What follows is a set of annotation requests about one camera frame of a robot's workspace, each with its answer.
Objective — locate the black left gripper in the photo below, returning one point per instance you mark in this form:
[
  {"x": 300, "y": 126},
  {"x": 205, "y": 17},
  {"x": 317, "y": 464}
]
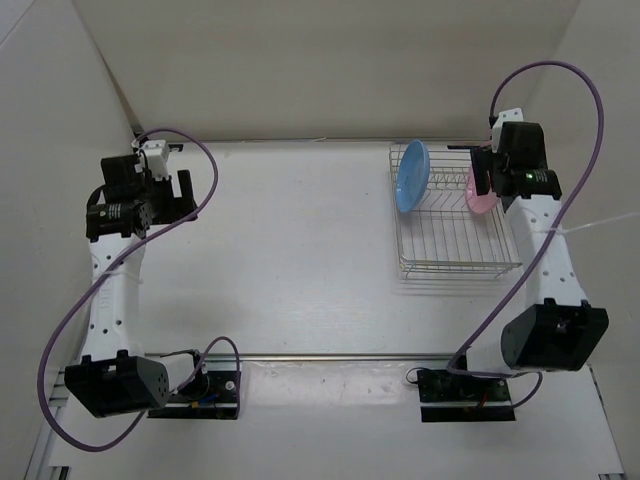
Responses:
[{"x": 175, "y": 204}]

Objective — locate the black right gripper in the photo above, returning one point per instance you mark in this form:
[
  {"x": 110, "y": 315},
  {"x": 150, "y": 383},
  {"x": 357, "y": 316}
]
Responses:
[{"x": 480, "y": 161}]

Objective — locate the pink plastic plate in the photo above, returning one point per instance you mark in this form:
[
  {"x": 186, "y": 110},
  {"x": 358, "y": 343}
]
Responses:
[{"x": 478, "y": 204}]

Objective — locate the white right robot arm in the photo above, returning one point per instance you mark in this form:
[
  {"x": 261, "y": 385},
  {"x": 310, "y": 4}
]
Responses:
[{"x": 558, "y": 328}]

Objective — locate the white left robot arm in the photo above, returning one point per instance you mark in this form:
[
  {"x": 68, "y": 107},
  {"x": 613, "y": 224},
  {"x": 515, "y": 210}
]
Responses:
[{"x": 114, "y": 376}]

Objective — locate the blue plastic plate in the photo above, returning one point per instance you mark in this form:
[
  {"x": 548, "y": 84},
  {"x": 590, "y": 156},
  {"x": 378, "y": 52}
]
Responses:
[{"x": 412, "y": 176}]

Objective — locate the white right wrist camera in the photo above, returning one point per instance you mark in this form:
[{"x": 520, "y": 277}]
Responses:
[{"x": 506, "y": 116}]

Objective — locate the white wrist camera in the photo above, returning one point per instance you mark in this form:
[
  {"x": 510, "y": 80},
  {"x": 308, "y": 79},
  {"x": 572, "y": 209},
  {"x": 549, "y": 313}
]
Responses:
[
  {"x": 154, "y": 155},
  {"x": 506, "y": 116}
]

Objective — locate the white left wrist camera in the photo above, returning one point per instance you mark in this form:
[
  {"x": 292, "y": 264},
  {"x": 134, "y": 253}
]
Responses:
[{"x": 154, "y": 155}]

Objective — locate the chrome wire dish rack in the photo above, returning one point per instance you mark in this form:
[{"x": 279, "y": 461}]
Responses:
[{"x": 442, "y": 237}]

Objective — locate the white cable tie right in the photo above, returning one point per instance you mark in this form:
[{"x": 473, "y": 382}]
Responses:
[{"x": 565, "y": 231}]

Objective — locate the aluminium front table rail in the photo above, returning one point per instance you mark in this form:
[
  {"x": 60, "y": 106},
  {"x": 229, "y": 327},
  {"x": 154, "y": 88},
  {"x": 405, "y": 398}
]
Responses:
[{"x": 344, "y": 357}]

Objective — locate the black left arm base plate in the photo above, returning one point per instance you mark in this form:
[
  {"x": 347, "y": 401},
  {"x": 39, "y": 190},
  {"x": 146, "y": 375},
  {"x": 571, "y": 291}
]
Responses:
[{"x": 214, "y": 394}]

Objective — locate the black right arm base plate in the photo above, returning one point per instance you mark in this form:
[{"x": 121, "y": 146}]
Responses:
[{"x": 447, "y": 398}]

